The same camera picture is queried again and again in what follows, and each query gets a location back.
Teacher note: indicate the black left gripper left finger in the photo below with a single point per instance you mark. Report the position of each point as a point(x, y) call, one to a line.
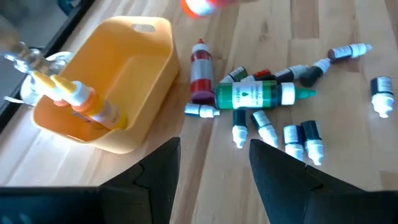
point(155, 186)

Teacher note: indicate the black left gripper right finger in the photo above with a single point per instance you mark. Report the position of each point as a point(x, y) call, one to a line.
point(280, 183)

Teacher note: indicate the large green food colouring bottle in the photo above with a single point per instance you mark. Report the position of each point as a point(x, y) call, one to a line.
point(258, 95)

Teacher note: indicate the large dark red colouring bottle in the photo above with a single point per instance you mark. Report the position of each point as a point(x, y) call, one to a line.
point(202, 84)

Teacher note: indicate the small black dropper bottle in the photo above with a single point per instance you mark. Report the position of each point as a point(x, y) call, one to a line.
point(312, 74)

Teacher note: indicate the small green dropper bottle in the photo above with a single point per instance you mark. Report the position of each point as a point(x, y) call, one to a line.
point(237, 74)

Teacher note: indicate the small dark red dropper bottle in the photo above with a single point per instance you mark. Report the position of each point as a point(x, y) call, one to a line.
point(345, 52)

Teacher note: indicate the large orange-red colouring bottle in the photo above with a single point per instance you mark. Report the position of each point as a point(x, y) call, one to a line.
point(199, 6)

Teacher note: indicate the small blue dropper bottle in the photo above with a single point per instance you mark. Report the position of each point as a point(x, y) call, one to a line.
point(200, 110)

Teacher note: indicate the yellow plastic bin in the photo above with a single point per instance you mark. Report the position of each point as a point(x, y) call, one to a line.
point(130, 77)

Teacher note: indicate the table lamp with white shade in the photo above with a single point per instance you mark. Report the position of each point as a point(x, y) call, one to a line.
point(23, 57)

